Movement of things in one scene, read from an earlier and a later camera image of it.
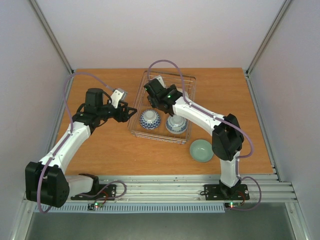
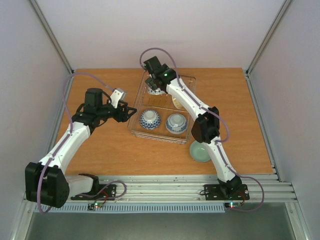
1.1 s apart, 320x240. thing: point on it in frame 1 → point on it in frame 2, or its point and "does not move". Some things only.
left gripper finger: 129,115 does not move
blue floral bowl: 176,124 does not move
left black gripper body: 119,117 does not move
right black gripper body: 152,88 → 151,84
